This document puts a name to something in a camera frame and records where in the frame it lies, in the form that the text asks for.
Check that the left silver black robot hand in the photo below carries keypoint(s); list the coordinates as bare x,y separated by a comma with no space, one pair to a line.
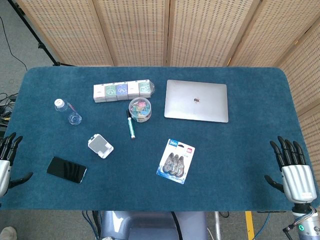
4,172

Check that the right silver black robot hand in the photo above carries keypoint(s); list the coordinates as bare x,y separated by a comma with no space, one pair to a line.
298,180

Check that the black smartphone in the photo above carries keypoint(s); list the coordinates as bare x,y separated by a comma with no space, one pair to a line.
66,169

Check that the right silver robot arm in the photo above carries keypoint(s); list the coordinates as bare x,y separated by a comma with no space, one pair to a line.
308,225

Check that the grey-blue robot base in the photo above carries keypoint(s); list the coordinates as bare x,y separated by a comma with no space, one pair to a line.
150,225

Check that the clear plastic bottle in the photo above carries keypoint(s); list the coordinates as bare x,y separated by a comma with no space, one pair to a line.
67,110

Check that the white phone stand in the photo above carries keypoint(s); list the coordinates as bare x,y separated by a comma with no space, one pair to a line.
98,145

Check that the black tripod stand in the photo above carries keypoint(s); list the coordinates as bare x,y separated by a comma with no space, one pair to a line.
40,46

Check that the light shoe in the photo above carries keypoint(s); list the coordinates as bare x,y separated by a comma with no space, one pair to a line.
7,233

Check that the blue table cloth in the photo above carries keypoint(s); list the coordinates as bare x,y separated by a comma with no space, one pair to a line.
225,150

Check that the metal table leg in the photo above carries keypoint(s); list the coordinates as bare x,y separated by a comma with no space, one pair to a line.
217,227

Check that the correction tape blister pack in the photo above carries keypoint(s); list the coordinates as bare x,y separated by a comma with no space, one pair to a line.
175,162

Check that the grey closed laptop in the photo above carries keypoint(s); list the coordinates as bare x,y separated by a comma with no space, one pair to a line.
197,100

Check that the green whiteboard marker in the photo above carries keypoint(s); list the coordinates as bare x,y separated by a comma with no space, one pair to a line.
130,125

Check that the clear jar of binder clips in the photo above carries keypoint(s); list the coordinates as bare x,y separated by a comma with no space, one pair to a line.
140,110

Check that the woven wooden folding screen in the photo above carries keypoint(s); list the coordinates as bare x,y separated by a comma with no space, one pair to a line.
140,32

